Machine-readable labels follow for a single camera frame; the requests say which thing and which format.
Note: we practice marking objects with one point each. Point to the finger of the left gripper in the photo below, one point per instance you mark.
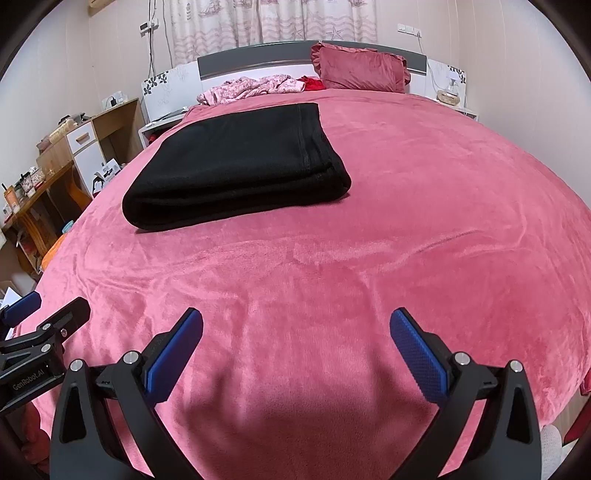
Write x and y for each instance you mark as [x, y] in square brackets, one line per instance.
[12, 315]

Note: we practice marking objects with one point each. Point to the wooden desk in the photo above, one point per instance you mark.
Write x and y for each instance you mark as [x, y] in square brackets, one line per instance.
[37, 226]

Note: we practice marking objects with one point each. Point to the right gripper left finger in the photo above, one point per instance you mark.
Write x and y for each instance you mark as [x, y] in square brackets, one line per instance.
[84, 441]

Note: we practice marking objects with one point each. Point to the white wall power strip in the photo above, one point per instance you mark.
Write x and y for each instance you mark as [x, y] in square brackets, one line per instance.
[148, 27]

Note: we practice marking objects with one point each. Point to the white appliance box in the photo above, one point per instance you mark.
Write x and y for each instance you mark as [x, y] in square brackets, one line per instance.
[104, 176]

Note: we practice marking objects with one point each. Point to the grey and white headboard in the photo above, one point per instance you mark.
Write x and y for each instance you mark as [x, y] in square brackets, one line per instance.
[177, 88]

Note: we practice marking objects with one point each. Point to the white bedside table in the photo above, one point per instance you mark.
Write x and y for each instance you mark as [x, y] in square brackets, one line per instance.
[152, 130]

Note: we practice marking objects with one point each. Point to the dark red ruffled pillow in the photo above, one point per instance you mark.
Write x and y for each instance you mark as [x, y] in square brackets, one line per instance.
[359, 68]

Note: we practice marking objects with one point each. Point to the red cloth by pillow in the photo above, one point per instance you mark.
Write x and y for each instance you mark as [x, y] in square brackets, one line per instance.
[312, 83]

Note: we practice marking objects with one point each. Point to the yellow plastic stool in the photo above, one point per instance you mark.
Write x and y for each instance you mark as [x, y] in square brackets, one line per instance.
[51, 253]

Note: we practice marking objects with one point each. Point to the glass bedside lamp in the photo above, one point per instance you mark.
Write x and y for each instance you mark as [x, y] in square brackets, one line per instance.
[450, 95]

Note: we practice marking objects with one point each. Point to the patterned pink window curtain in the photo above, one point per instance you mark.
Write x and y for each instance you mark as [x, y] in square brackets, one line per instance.
[199, 28]

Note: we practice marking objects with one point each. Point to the black pants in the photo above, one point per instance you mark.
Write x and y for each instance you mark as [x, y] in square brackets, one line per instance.
[235, 164]

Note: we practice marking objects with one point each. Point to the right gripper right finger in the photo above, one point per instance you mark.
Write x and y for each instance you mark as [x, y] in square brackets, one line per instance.
[506, 444]

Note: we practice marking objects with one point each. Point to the pink velvet bed blanket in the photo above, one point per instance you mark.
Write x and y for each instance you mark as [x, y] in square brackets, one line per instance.
[297, 376]

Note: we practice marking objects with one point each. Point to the pink floral crumpled garment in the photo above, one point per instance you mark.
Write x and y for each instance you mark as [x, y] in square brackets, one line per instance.
[245, 87]

